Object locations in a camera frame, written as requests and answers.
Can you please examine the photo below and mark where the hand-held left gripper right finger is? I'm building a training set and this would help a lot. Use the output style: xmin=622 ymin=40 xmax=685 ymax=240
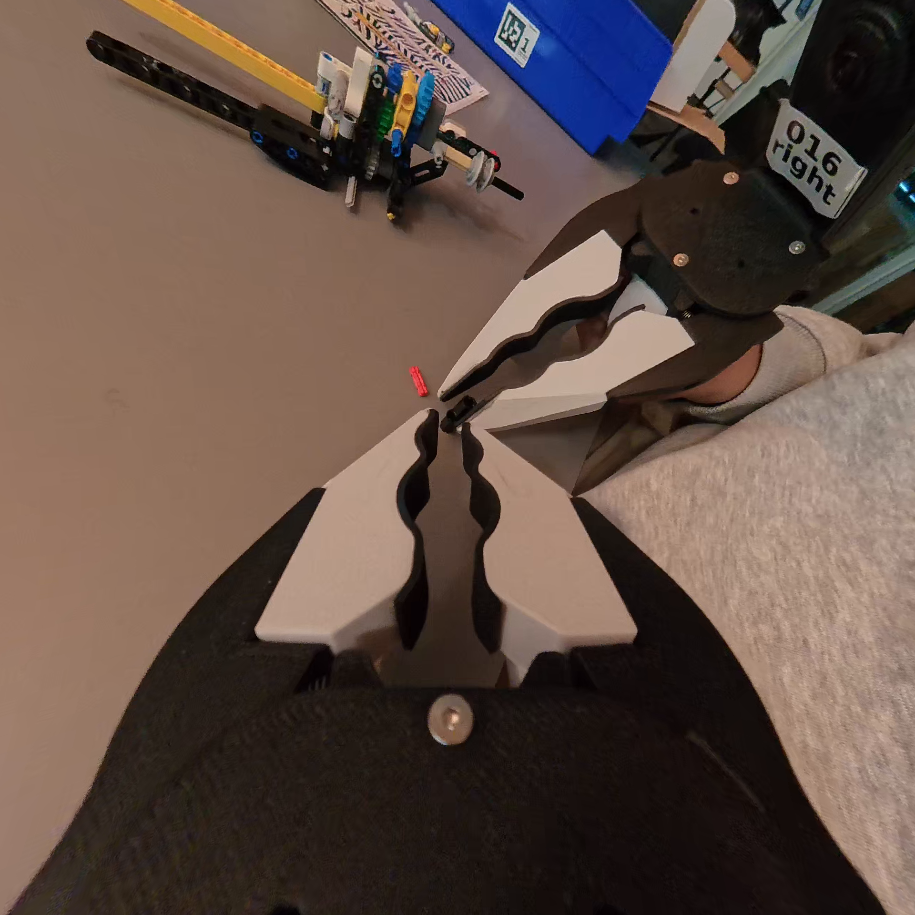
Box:
xmin=461 ymin=422 xmax=639 ymax=689

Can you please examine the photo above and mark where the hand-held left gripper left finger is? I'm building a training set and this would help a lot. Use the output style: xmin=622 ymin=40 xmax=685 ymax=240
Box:
xmin=254 ymin=409 xmax=440 ymax=676

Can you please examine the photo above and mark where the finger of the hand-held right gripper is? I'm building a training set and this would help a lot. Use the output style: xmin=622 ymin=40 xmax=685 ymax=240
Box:
xmin=472 ymin=304 xmax=696 ymax=433
xmin=436 ymin=229 xmax=630 ymax=403

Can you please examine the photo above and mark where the person's right forearm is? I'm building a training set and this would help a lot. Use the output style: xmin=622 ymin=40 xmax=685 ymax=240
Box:
xmin=643 ymin=304 xmax=915 ymax=430

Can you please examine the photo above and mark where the lego technic assembly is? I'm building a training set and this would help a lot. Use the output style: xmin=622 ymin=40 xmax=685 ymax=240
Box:
xmin=86 ymin=0 xmax=526 ymax=230

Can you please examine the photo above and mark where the blue plastic bin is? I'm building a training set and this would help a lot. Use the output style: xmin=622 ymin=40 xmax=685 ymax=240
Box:
xmin=429 ymin=0 xmax=674 ymax=156

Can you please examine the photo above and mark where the person's grey sweater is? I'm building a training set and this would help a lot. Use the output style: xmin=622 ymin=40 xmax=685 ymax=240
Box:
xmin=579 ymin=336 xmax=915 ymax=915

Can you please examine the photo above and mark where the striped sticker sheet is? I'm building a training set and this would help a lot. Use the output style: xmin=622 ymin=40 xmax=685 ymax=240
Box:
xmin=315 ymin=0 xmax=490 ymax=110

